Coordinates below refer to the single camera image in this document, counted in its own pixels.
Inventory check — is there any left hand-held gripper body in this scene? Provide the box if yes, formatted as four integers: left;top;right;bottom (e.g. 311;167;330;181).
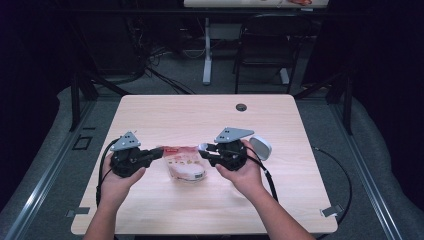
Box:
109;131;148;178

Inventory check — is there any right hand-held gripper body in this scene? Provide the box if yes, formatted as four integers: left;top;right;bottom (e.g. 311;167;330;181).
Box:
209;127;255;172

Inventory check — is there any red and white spout pouch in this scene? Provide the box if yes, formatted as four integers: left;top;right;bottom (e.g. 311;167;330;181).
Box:
162;145;208;183

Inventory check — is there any white flip-lid container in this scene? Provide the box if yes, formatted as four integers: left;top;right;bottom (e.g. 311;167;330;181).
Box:
248;135;273;162

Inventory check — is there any person's right hand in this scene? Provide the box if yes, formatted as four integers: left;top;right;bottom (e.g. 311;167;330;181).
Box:
214;140;268;200

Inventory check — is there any person's left hand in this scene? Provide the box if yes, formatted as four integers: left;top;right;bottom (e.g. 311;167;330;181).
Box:
99;154;147;208

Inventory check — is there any grey tape strip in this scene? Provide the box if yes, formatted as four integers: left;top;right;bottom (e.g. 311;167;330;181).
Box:
320;203;344;218
65;206;91;218

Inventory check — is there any black metal stand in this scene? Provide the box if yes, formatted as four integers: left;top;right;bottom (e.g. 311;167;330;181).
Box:
293;68;354;136
68;71;131;133

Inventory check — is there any white-legged desk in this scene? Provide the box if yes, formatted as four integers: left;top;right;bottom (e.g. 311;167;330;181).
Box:
183;0;329;86

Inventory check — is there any black folding chair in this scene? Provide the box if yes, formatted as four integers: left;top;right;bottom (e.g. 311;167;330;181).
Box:
233;13;314;95

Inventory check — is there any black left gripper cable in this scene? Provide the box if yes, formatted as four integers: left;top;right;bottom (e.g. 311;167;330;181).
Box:
95;138;121;208

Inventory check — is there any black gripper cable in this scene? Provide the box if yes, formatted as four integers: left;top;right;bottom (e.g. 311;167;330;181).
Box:
95;138;121;208
243;145;353;240

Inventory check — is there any black floor socket frame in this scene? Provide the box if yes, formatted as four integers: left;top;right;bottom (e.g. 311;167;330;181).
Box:
72;134;94;151

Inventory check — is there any bundle of floor cables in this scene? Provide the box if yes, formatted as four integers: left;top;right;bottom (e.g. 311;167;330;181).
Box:
126;16;198;96

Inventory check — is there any aluminium floor rail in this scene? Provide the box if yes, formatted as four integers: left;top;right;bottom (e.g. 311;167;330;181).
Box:
328;99;404;240
3;99;98;240

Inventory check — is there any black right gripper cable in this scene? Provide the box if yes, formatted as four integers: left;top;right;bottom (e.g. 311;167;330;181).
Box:
243;145;353;240

